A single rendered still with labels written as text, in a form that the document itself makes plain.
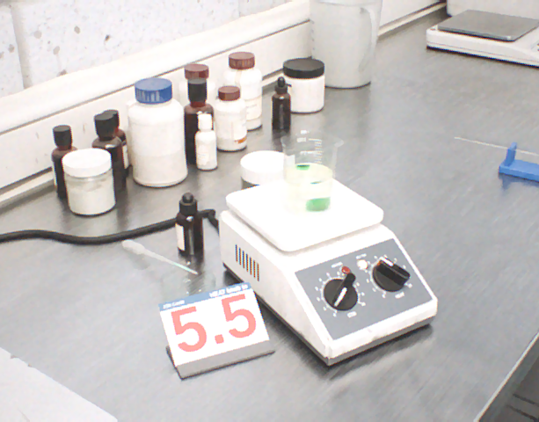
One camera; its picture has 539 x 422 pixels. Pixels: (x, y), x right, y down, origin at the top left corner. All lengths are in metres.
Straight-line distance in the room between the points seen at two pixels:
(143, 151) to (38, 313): 0.29
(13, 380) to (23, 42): 0.50
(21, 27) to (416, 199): 0.54
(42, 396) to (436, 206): 0.53
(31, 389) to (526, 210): 0.61
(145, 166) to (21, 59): 0.21
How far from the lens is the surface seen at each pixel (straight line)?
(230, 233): 0.78
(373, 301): 0.71
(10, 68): 1.04
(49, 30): 1.07
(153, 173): 1.00
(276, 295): 0.73
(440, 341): 0.74
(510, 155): 1.07
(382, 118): 1.23
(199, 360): 0.70
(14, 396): 0.69
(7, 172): 1.01
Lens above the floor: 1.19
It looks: 28 degrees down
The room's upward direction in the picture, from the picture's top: straight up
